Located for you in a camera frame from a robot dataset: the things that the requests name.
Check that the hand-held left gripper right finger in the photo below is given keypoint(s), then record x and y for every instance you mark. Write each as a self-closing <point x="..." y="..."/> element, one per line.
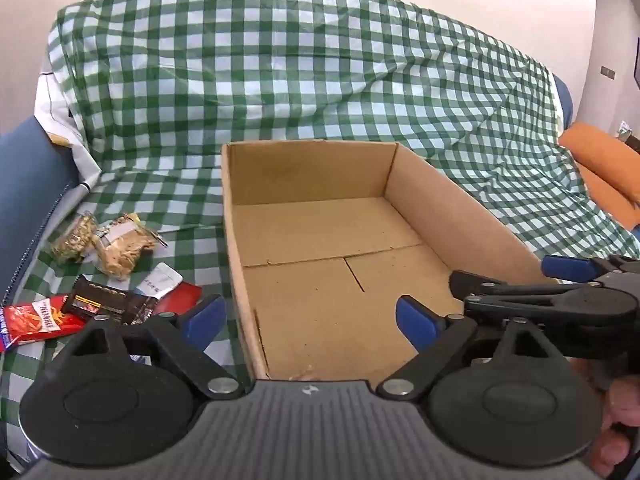
<point x="417" y="322"/>

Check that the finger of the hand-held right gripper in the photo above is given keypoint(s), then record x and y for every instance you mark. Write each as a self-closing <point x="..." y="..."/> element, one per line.
<point x="565" y="266"/>
<point x="480" y="287"/>

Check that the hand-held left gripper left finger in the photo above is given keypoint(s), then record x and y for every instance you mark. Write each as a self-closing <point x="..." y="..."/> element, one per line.
<point x="202" y="322"/>

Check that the plain red snack packet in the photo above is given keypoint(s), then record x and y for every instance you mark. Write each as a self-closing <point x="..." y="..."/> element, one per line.
<point x="180" y="297"/>

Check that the purple and white stick sachet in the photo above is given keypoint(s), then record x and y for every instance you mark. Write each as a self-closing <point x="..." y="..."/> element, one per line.
<point x="157" y="280"/>

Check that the clear cookie packet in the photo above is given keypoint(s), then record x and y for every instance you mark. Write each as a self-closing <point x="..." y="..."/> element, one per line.
<point x="122" y="250"/>

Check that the brown cardboard box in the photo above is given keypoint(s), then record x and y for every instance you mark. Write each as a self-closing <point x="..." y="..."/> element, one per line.
<point x="320" y="240"/>

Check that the clear grain snack packet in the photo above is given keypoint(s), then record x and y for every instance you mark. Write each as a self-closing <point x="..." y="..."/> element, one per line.
<point x="74" y="240"/>

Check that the person's right hand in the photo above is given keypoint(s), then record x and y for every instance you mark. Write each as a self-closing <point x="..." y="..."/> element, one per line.
<point x="622" y="405"/>

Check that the black snack bar packet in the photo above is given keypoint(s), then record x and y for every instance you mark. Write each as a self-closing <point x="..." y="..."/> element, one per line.
<point x="107" y="300"/>

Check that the orange cushion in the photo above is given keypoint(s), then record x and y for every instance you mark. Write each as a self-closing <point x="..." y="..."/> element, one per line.
<point x="605" y="160"/>

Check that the dark wooden side table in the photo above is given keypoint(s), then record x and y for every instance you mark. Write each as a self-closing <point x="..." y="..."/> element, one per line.
<point x="635" y="144"/>

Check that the small white and green item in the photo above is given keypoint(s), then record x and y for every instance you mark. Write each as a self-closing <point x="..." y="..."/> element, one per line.
<point x="623" y="131"/>

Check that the red printed snack packet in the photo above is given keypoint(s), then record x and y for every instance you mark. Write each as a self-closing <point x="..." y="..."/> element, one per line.
<point x="37" y="322"/>

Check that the blue sofa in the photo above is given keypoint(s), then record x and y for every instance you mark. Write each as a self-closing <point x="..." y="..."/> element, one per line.
<point x="30" y="195"/>

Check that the white printed cloth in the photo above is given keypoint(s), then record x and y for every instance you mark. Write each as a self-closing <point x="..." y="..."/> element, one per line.
<point x="62" y="100"/>

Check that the green checkered cloth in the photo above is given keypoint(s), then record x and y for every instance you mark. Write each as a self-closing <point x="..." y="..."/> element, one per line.
<point x="300" y="60"/>

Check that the wall switch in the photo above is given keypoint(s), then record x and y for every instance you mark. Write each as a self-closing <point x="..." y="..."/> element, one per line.
<point x="608" y="72"/>

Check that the small framed wall picture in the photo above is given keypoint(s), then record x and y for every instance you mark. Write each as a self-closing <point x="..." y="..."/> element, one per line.
<point x="637" y="62"/>

